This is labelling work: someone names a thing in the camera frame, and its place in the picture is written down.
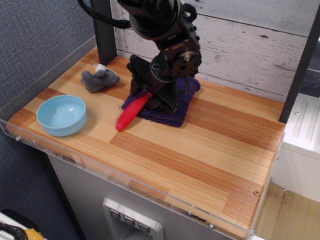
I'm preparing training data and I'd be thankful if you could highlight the light blue bowl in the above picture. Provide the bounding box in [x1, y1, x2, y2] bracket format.
[36, 95, 87, 137]

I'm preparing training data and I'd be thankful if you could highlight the black cable loop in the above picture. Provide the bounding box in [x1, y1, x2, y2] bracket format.
[76, 0, 198, 97]

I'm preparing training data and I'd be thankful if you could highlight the purple folded cloth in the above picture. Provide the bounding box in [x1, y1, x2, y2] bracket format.
[122, 77, 201, 127]

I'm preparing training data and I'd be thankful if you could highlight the red handled metal spoon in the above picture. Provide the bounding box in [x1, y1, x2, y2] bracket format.
[116, 92, 152, 131]

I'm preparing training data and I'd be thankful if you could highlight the black vertical post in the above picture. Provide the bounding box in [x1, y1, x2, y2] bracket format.
[278, 6, 320, 124]
[90, 0, 117, 66]

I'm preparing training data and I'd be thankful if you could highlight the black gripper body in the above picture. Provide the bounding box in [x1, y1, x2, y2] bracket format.
[127, 54, 181, 115]

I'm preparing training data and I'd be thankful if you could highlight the black right vertical post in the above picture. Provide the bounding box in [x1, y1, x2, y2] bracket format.
[278, 6, 320, 124]

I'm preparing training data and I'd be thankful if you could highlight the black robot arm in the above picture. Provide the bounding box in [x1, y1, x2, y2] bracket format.
[118, 0, 202, 115]

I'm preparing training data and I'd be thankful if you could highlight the grey cabinet with button panel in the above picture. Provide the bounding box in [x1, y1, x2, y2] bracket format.
[48, 155, 228, 240]

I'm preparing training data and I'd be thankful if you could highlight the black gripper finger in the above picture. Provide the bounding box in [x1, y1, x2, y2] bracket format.
[130, 76, 147, 97]
[144, 94, 163, 110]

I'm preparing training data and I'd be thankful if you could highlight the clear acrylic table guard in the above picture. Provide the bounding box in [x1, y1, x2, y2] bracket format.
[2, 38, 285, 240]

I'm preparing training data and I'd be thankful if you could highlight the black and yellow bag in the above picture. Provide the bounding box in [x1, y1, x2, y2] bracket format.
[0, 209, 46, 240]

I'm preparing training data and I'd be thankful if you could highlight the black left vertical post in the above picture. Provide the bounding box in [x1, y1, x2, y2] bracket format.
[90, 0, 117, 66]

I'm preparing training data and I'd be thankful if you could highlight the grey plush toy animal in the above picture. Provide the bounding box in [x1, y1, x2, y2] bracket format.
[80, 63, 121, 93]

